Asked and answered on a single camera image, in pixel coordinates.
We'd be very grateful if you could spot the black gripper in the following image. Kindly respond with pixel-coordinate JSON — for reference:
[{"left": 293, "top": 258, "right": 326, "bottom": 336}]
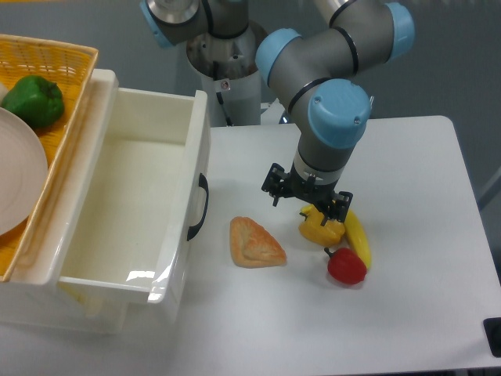
[{"left": 261, "top": 163, "right": 353, "bottom": 226}]

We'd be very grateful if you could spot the yellow bell pepper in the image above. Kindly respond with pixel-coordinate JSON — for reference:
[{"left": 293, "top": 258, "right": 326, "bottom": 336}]
[{"left": 298, "top": 204, "right": 345, "bottom": 248}]

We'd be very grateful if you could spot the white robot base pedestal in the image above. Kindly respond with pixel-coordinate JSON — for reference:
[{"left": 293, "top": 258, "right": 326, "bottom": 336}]
[{"left": 185, "top": 19, "right": 272, "bottom": 128}]

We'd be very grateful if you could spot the beige round plate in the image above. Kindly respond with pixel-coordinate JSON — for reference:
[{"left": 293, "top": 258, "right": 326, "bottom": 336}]
[{"left": 1, "top": 109, "right": 48, "bottom": 234}]

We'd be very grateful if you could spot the green bell pepper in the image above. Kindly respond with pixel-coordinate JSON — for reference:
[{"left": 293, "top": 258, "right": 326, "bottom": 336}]
[{"left": 1, "top": 75, "right": 65, "bottom": 129}]

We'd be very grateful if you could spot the black object at table edge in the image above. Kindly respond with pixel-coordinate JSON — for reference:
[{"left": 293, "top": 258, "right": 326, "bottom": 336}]
[{"left": 483, "top": 317, "right": 501, "bottom": 358}]

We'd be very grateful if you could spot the white drawer cabinet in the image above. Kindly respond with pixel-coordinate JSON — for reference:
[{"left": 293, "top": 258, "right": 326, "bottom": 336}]
[{"left": 0, "top": 68, "right": 188, "bottom": 334}]

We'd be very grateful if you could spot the red bell pepper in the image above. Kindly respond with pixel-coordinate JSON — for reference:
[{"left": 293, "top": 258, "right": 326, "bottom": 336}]
[{"left": 324, "top": 248, "right": 367, "bottom": 285}]

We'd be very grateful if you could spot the triangle bread pastry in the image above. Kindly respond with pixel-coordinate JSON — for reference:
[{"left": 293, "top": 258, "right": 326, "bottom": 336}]
[{"left": 229, "top": 216, "right": 287, "bottom": 268}]

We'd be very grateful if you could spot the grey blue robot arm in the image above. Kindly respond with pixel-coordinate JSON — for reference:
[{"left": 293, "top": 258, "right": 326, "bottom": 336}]
[{"left": 140, "top": 1, "right": 415, "bottom": 222}]

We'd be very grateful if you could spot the yellow banana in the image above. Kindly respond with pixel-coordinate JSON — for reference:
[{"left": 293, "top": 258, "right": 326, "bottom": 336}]
[{"left": 344, "top": 210, "right": 372, "bottom": 269}]

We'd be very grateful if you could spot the white plastic drawer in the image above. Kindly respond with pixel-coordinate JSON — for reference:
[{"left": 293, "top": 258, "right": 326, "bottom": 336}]
[{"left": 59, "top": 89, "right": 210, "bottom": 304}]

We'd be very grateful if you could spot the black drawer handle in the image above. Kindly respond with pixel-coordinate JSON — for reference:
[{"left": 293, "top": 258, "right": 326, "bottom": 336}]
[{"left": 186, "top": 172, "right": 210, "bottom": 241}]

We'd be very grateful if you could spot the yellow woven basket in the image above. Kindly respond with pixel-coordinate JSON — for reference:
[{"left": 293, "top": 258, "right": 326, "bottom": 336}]
[{"left": 1, "top": 34, "right": 99, "bottom": 282}]

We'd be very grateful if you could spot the black cable on pedestal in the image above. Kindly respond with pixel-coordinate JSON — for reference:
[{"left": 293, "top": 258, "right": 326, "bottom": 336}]
[{"left": 212, "top": 60, "right": 236, "bottom": 127}]

